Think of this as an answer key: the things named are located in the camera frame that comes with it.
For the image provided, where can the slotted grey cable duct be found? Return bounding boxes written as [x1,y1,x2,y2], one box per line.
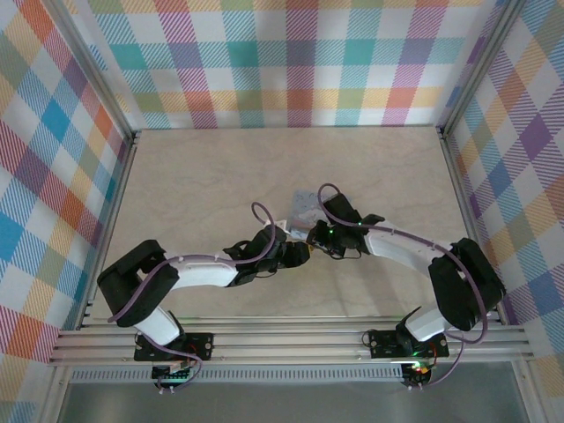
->
[70,368,404,383]

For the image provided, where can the thin aluminium table edge rail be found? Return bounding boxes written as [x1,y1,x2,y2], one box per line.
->
[78,315,508,330]

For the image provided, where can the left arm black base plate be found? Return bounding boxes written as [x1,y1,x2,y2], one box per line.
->
[134,332,215,362]

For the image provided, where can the right aluminium side rail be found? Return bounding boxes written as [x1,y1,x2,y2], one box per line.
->
[435,127,508,325]

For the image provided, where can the right aluminium frame post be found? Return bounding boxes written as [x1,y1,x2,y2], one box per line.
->
[440,0,528,137]

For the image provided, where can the left aluminium frame post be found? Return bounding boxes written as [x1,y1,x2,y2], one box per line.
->
[48,0,137,142]

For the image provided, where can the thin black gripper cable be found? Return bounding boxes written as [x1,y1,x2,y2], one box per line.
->
[325,244,365,262]

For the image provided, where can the grey metal sheet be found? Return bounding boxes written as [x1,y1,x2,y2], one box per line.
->
[56,381,530,423]

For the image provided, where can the aluminium side rail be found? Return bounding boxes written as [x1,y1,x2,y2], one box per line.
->
[78,131,142,327]
[435,127,508,325]

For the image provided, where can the aluminium frame post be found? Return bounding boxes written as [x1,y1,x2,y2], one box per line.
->
[48,0,137,142]
[440,0,528,137]

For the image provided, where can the wide aluminium mounting rail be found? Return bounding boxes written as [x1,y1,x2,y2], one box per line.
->
[47,328,535,367]

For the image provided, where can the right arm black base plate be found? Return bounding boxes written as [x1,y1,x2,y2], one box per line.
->
[367,328,449,359]

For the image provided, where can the left aluminium side rail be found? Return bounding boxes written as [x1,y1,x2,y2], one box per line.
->
[78,131,142,327]

